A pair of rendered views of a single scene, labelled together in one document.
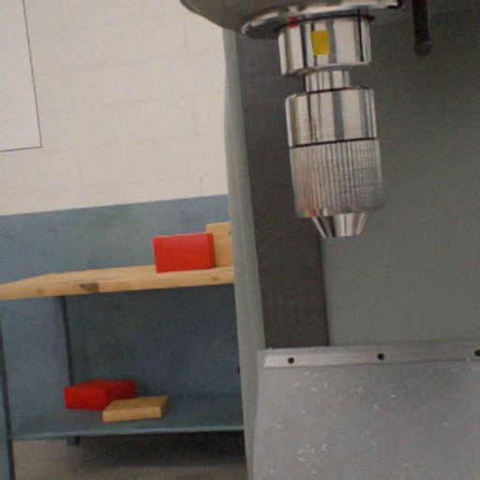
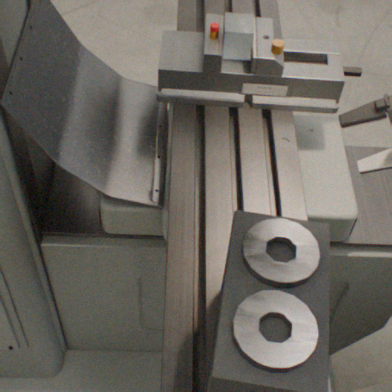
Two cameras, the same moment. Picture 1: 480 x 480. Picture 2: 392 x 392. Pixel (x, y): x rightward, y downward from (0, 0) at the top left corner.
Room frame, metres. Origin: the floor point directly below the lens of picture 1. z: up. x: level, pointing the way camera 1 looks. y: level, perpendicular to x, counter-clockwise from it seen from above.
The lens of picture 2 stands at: (0.86, 0.70, 1.68)
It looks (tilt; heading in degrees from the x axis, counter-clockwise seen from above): 51 degrees down; 250
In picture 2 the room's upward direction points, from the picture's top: 5 degrees clockwise
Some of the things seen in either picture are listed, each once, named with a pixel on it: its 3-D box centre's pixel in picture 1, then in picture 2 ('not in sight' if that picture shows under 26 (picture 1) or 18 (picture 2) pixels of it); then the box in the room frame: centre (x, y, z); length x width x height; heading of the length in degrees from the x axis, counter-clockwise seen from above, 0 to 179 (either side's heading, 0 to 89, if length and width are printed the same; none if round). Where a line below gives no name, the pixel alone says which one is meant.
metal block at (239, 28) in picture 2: not in sight; (237, 36); (0.50, -0.15, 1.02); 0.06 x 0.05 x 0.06; 72
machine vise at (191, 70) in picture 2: not in sight; (250, 60); (0.47, -0.14, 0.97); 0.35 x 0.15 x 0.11; 162
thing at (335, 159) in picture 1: (335, 163); not in sight; (0.53, -0.05, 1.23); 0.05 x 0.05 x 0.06
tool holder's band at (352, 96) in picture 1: (329, 101); not in sight; (0.53, -0.05, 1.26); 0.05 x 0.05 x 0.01
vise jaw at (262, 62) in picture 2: not in sight; (266, 46); (0.45, -0.14, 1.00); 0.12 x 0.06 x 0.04; 72
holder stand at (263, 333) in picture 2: not in sight; (266, 328); (0.65, 0.41, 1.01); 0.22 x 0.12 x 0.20; 65
